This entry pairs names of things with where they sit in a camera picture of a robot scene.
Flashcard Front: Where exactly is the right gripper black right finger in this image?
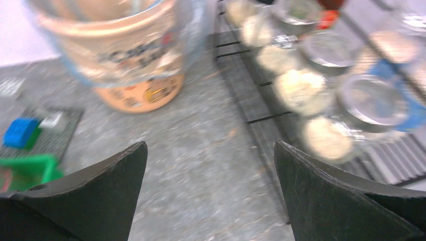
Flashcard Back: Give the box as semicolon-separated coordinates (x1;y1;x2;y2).
274;141;425;240

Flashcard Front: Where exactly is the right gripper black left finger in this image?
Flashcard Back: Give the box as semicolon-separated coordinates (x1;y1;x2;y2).
1;141;148;240

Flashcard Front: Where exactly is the glass rice jar front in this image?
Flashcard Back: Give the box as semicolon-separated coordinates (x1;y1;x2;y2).
300;74;408;166

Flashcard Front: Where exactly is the tall bead jar silver lid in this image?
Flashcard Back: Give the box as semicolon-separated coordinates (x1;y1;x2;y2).
366;59;425;133

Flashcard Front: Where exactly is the round glass rice jar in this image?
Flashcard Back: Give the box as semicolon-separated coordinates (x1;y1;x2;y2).
256;1;323;76

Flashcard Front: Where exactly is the black-lid shaker jar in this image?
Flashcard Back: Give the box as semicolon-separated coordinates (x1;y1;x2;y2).
239;15;275;48
225;0;257;28

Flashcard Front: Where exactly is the grey lego baseplate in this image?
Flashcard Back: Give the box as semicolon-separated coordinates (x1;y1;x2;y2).
1;106;84;160

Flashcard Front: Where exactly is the green plastic tray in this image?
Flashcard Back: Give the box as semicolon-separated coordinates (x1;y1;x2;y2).
1;154;64;192

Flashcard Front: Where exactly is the blue lego brick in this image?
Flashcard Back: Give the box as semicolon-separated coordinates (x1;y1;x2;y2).
3;117;41;150

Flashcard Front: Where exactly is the grey lego tower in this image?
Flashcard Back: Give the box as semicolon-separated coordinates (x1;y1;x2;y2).
1;77;68;132

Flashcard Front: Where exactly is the tan capybara trash bin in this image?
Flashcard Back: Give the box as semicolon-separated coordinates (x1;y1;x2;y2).
26;1;209;113

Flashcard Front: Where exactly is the black wire rack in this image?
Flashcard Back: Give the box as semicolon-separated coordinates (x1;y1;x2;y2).
214;1;425;190

